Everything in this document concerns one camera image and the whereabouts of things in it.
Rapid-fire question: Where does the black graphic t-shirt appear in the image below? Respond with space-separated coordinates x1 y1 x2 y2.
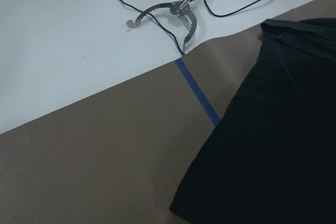
170 18 335 223

